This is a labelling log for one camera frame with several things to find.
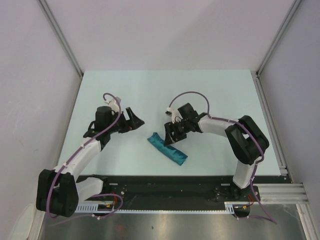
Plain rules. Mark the white slotted cable duct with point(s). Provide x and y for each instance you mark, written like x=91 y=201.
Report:
x=92 y=208

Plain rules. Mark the right aluminium corner post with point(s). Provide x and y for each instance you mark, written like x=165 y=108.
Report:
x=279 y=34

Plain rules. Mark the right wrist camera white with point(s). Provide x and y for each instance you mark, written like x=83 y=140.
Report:
x=174 y=114

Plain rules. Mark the aluminium corner post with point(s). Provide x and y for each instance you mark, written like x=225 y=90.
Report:
x=55 y=26
x=279 y=34

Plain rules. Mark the left aluminium corner post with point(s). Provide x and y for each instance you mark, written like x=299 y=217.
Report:
x=55 y=26

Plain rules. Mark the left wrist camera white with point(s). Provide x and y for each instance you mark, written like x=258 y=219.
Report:
x=114 y=103

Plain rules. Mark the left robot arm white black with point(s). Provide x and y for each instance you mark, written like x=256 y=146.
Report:
x=58 y=191

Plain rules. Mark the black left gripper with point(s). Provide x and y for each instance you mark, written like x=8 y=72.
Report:
x=132 y=123

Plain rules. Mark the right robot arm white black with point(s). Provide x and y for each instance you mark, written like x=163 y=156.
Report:
x=247 y=141

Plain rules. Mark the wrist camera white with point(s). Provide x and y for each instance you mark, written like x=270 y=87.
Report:
x=174 y=114
x=114 y=103

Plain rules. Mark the teal satin napkin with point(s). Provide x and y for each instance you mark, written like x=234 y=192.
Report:
x=170 y=152

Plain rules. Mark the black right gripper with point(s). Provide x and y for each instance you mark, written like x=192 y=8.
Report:
x=170 y=138

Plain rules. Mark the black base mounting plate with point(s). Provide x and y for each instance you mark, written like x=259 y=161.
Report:
x=242 y=210

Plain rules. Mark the right aluminium side rail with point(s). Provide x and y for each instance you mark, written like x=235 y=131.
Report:
x=270 y=125

